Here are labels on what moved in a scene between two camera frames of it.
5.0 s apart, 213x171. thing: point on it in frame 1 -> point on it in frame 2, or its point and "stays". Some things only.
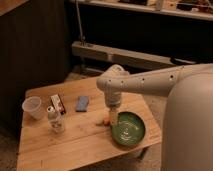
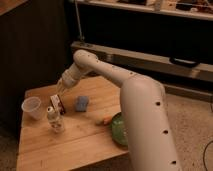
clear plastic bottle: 56,120 stays
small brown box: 58,104 stays
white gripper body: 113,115 -> 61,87
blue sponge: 82,103 stays
